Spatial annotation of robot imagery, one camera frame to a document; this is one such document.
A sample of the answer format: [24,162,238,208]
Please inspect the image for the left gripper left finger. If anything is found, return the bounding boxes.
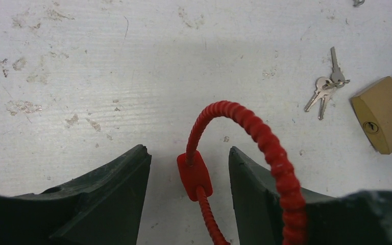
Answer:
[0,144,152,244]

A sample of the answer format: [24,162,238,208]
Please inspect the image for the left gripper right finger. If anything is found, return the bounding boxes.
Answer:
[229,147,392,244]

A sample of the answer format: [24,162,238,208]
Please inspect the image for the red cable padlock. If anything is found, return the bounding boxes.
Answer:
[177,101,308,244]

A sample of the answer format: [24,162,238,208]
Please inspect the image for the brass padlock short shackle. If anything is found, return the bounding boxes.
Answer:
[350,76,392,155]

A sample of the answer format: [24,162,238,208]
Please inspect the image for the loose silver keys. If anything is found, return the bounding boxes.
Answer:
[304,46,350,120]

